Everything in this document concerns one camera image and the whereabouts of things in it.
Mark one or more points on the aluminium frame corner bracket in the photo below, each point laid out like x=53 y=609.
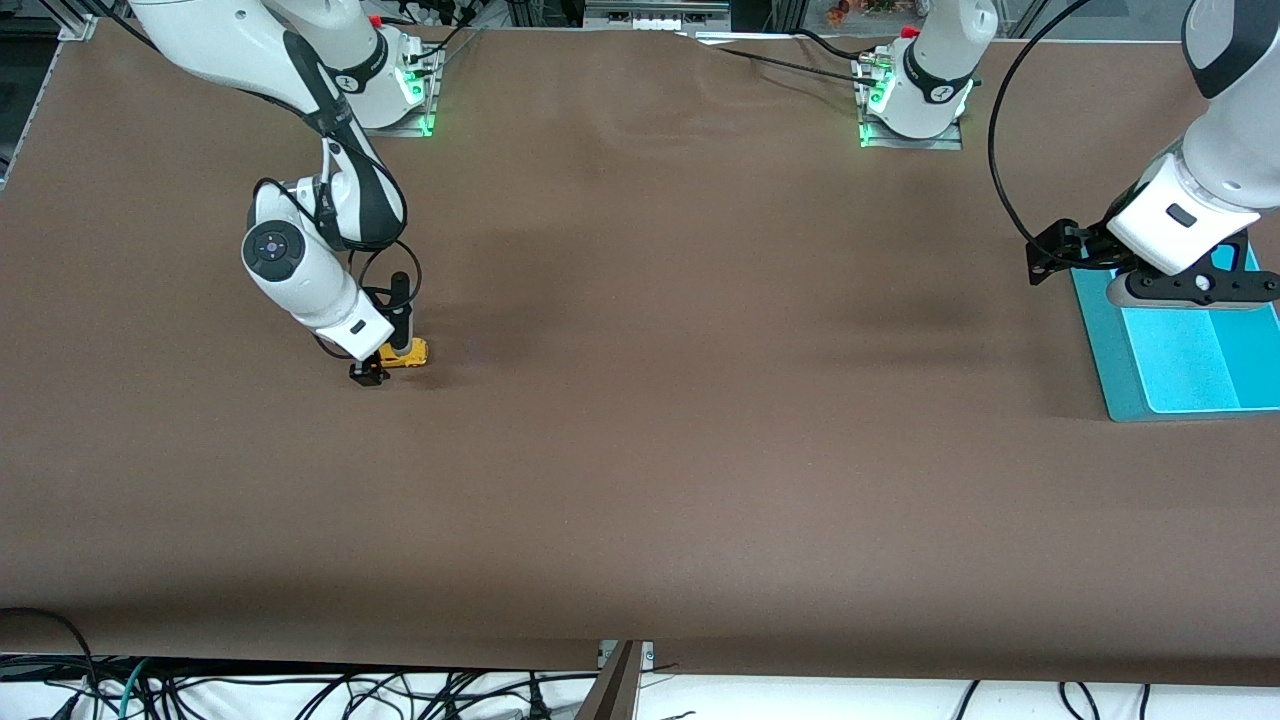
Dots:
x=78 y=25

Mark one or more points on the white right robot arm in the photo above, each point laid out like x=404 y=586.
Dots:
x=330 y=210

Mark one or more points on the brown table cover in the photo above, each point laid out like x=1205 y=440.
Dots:
x=640 y=450

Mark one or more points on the aluminium profile post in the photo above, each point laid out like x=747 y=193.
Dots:
x=612 y=690

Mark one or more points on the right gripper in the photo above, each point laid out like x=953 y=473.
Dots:
x=369 y=373

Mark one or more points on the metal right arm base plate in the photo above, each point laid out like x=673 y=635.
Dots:
x=410 y=125

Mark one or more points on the white connector block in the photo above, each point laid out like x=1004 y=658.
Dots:
x=657 y=22

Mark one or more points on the yellow beetle toy car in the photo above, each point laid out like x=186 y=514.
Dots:
x=415 y=352

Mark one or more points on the teal plastic bin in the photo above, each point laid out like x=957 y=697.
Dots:
x=1190 y=370

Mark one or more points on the orange background object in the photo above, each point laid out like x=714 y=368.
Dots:
x=838 y=12

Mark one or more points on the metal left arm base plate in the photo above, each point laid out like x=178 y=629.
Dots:
x=945 y=143

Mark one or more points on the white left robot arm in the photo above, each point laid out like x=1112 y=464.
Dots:
x=940 y=70

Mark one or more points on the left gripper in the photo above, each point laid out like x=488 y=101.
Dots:
x=1084 y=249

